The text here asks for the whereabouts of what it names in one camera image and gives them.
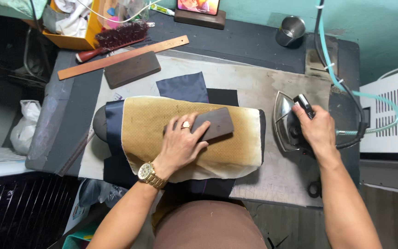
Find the person's right hand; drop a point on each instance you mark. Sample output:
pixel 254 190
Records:
pixel 318 129

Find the person's left hand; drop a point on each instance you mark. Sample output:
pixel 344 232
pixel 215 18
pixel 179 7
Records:
pixel 178 145

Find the person's right fingers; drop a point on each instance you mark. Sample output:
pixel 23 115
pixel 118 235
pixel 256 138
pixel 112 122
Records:
pixel 301 119

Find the steam iron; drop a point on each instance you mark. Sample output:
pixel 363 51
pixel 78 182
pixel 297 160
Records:
pixel 285 124

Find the dark wooden pressing block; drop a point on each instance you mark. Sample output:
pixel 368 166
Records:
pixel 216 125

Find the stained ironing pad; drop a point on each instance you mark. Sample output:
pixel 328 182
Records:
pixel 282 86

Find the black scissors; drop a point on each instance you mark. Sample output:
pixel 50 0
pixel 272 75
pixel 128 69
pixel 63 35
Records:
pixel 314 188

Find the scorched tan pressing cloth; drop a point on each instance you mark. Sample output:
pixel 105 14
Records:
pixel 233 145

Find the metal cup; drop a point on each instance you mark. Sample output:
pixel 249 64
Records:
pixel 290 31

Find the white vented machine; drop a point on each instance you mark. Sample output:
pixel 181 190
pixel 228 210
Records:
pixel 390 114

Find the navy blue garment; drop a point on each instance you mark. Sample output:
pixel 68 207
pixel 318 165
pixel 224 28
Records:
pixel 185 86

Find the wooden phone stand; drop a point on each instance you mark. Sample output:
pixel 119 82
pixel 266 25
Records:
pixel 200 19

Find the smartphone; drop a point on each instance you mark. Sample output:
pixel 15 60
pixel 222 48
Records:
pixel 198 6

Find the gold wristwatch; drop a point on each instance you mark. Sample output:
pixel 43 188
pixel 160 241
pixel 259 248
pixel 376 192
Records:
pixel 149 175

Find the dark wooden clapper block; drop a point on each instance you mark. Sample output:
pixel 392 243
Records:
pixel 131 69

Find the white glue tube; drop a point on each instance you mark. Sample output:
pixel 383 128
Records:
pixel 162 9

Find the long wooden ruler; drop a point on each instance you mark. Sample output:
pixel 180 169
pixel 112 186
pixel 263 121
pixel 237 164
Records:
pixel 123 57

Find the grey padded sleeve board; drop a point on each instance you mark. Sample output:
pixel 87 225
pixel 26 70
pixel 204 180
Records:
pixel 99 123

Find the transparent plastic ruler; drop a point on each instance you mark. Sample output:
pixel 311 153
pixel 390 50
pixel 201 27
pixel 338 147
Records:
pixel 76 152

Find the yellow box of supplies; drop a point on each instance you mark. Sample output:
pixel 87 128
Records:
pixel 74 24

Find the white plastic bag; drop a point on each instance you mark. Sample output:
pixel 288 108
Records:
pixel 26 126

